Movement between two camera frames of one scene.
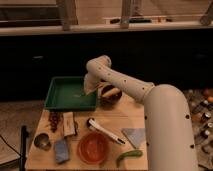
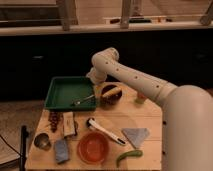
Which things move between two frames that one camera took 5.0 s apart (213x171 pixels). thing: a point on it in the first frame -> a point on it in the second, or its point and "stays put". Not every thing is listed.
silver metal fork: (100, 85) -> (78, 102)
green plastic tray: (69, 94) stays put
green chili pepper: (133, 153) stays put
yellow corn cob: (114, 91) stays put
